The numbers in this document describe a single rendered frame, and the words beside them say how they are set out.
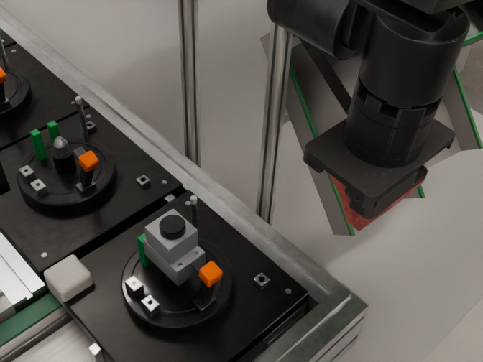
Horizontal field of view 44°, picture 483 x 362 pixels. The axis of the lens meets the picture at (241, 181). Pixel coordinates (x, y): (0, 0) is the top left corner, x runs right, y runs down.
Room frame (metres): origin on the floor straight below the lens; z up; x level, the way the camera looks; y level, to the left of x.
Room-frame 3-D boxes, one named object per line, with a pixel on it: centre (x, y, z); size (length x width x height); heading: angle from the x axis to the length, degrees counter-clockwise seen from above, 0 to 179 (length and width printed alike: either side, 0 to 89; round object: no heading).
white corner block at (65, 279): (0.43, 0.21, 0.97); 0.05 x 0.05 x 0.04; 45
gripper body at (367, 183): (0.33, -0.10, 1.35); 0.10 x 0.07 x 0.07; 134
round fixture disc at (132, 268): (0.43, 0.07, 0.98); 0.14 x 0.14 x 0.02
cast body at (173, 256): (0.44, 0.08, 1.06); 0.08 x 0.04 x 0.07; 46
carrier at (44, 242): (0.61, 0.26, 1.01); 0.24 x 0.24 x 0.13; 45
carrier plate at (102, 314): (0.43, 0.07, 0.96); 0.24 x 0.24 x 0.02; 45
